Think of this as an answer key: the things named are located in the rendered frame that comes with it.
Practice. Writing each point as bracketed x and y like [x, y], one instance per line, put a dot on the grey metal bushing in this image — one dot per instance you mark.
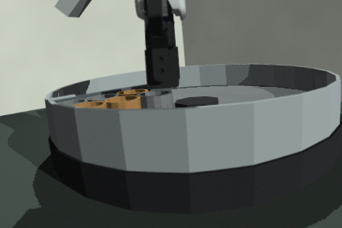
[101, 97]
[74, 101]
[156, 99]

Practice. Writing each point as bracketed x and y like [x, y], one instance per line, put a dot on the bronze bushing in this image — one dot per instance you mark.
[131, 92]
[95, 104]
[124, 102]

